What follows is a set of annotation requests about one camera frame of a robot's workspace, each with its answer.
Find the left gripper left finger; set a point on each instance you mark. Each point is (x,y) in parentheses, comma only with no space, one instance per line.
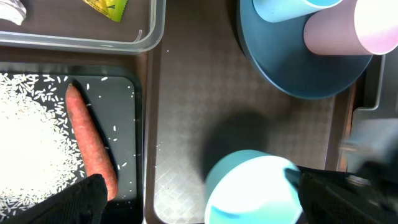
(82,203)

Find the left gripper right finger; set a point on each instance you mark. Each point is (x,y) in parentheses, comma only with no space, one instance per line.
(366,196)

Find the orange carrot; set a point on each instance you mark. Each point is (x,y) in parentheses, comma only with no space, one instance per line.
(95,157)

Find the white cooked rice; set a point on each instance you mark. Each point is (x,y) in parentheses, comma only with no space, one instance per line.
(40,156)

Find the light blue bowl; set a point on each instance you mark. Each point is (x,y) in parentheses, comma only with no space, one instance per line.
(251,186)

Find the pink cup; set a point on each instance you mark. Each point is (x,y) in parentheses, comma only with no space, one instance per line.
(353,27)

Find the light blue cup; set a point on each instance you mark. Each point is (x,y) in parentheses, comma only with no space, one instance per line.
(283,10)

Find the foil snack wrapper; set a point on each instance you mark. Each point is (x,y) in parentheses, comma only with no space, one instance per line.
(112,9)

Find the white napkin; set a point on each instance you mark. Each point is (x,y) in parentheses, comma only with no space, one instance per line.
(13,11)

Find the grey dishwasher rack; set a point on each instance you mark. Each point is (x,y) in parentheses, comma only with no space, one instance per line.
(373,135)

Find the black plastic tray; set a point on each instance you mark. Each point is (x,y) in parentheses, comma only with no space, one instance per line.
(114,98)

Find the brown serving tray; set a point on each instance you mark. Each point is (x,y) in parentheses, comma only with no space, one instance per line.
(205,100)

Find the dark blue plate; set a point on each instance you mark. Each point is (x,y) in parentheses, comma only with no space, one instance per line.
(277,51)

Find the clear plastic bin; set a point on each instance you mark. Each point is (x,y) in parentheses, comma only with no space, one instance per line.
(73,25)

